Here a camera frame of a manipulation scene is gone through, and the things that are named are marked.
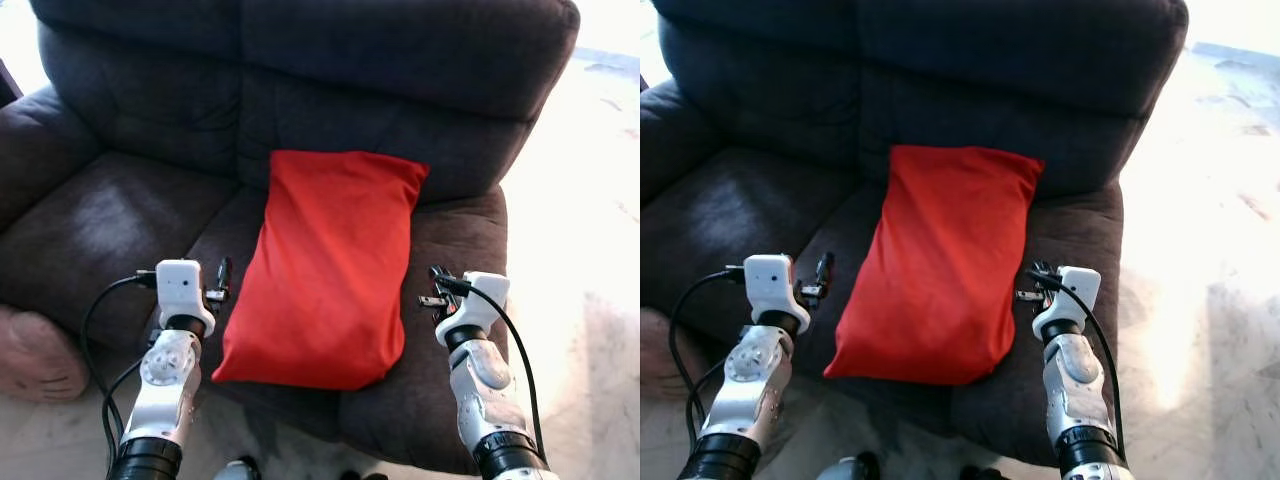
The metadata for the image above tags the dark brown fabric sofa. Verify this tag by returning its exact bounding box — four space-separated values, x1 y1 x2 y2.
0 0 581 476
640 0 1191 469

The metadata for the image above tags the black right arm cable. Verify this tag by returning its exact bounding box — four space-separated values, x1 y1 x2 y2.
440 278 546 466
1030 270 1128 461

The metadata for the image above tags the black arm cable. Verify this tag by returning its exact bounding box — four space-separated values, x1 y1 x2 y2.
440 278 546 466
668 265 749 451
1030 270 1128 461
80 270 161 471

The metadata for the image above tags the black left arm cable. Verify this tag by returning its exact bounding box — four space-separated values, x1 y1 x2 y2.
80 270 161 471
668 265 749 451

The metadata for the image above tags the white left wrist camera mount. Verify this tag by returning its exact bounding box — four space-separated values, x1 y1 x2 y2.
744 254 809 331
155 259 217 338

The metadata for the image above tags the red pillow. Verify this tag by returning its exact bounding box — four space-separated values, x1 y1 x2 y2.
823 145 1046 386
212 150 431 391

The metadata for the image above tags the pinkish brown cushion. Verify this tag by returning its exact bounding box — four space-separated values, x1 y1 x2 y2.
0 303 91 403
640 305 701 403

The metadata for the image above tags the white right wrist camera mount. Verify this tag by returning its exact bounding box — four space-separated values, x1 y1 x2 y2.
1032 265 1102 341
435 271 511 348

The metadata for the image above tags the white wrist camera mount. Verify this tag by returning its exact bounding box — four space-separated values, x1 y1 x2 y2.
1032 265 1102 341
155 259 217 338
435 271 511 348
744 254 809 331

